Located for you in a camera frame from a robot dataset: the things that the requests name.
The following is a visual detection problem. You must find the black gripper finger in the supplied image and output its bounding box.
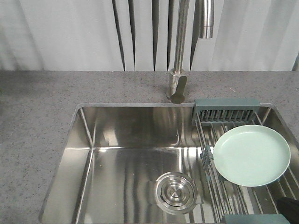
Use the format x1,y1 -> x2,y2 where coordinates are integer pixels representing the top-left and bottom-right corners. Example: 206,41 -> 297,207
277,197 -> 299,224

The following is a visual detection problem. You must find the mint green round plate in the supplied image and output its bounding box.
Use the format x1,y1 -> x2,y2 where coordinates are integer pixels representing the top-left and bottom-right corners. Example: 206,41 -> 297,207
213,125 -> 291,187

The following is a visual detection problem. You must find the stainless steel kitchen faucet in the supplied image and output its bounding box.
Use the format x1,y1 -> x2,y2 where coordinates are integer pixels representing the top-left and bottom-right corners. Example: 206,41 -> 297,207
166,0 -> 214,104

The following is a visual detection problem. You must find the teal roll-up drying rack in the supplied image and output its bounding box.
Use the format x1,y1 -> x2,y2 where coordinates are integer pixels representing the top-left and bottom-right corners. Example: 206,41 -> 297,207
192,98 -> 299,223

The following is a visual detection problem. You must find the round steel sink drain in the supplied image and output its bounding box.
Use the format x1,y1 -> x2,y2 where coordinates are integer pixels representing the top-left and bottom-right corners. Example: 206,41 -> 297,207
154,172 -> 199,215

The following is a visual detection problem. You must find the stainless steel sink basin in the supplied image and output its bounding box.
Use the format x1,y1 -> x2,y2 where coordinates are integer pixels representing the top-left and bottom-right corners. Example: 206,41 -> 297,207
38,102 -> 299,224

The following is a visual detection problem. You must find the white pleated curtain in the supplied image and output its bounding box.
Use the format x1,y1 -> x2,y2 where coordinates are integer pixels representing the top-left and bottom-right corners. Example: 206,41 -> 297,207
0,0 -> 299,71

